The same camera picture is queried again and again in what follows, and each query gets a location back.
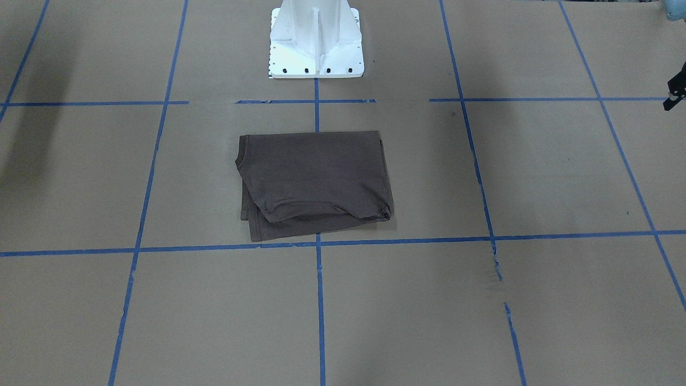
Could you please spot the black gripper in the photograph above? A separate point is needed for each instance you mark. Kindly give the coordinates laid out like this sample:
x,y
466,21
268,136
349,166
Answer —
x,y
676,91

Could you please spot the brown paper table cover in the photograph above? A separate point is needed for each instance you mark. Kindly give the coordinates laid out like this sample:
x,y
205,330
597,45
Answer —
x,y
538,237

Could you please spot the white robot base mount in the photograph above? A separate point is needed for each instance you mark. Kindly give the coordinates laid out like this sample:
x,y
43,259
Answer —
x,y
315,39

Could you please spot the dark brown t-shirt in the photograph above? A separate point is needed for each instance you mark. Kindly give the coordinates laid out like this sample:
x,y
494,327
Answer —
x,y
311,183

